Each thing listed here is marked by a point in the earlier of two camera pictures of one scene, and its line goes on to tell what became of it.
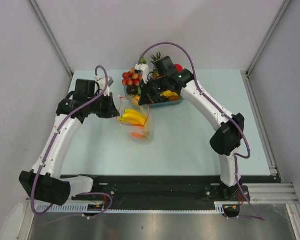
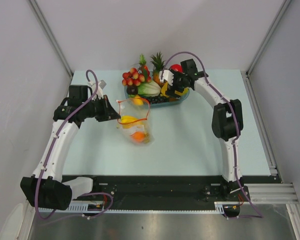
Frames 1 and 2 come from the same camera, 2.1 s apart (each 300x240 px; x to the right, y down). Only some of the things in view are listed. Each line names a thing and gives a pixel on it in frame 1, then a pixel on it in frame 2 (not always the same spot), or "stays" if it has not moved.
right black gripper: [147, 96] -> [177, 75]
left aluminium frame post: [37, 10] stays
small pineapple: [158, 68] stays
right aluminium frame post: [279, 16] stays
